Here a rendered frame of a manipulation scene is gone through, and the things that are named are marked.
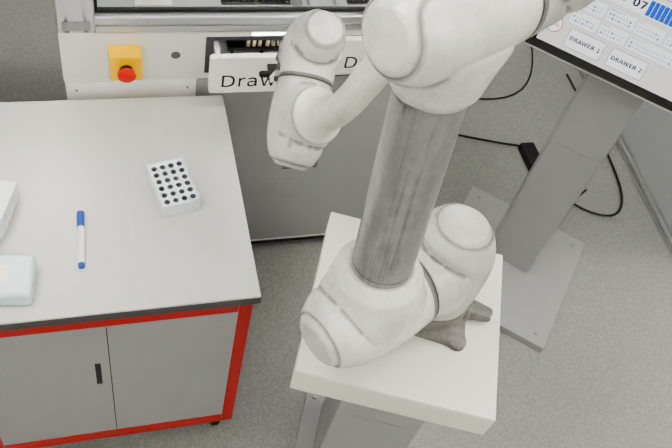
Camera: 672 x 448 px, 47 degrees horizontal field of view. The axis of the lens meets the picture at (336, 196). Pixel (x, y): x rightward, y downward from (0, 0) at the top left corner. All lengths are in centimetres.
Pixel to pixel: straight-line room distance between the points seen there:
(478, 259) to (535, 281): 139
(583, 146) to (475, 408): 103
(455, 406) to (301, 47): 71
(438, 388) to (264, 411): 92
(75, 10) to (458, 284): 99
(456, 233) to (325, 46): 40
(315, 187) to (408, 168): 134
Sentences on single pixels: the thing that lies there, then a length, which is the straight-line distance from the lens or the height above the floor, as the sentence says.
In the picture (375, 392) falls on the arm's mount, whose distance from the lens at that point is 149.
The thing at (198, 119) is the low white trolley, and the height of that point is 76.
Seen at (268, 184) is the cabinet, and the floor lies 36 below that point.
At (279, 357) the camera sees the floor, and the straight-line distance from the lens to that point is 241.
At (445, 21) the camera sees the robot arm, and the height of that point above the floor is 165.
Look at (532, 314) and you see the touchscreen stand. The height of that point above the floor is 4.
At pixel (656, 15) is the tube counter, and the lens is 207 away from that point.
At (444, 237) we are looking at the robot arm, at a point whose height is 110.
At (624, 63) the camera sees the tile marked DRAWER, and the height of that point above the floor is 100.
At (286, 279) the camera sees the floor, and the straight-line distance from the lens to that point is 255.
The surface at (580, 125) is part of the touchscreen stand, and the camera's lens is 228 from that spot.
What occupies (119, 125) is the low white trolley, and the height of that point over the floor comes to 76.
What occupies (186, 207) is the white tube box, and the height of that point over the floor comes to 78.
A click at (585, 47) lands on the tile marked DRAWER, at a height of 100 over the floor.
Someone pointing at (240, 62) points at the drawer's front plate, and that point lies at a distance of 183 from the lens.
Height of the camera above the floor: 215
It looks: 50 degrees down
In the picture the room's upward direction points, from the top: 16 degrees clockwise
